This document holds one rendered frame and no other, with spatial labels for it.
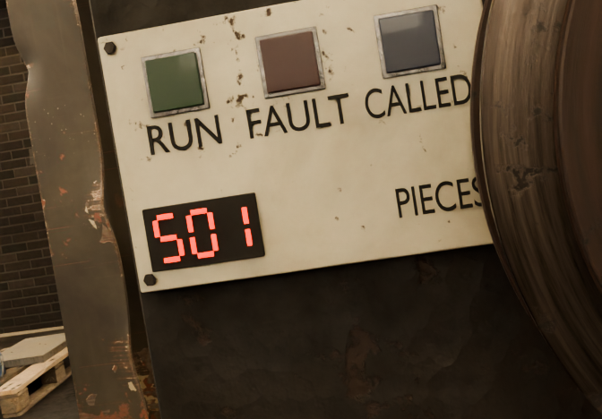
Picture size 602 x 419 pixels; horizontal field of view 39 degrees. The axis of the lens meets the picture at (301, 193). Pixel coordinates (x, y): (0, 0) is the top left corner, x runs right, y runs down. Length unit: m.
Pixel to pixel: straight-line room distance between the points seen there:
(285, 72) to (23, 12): 2.77
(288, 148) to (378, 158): 0.06
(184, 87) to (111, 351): 2.71
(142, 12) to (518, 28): 0.29
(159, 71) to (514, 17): 0.25
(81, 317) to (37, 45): 1.01
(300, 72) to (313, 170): 0.07
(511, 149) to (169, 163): 0.25
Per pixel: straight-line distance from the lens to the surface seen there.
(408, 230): 0.57
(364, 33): 0.57
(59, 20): 3.25
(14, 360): 5.32
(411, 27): 0.57
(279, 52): 0.57
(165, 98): 0.58
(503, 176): 0.44
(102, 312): 3.24
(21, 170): 7.23
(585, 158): 0.42
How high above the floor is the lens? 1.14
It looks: 3 degrees down
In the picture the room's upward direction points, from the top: 9 degrees counter-clockwise
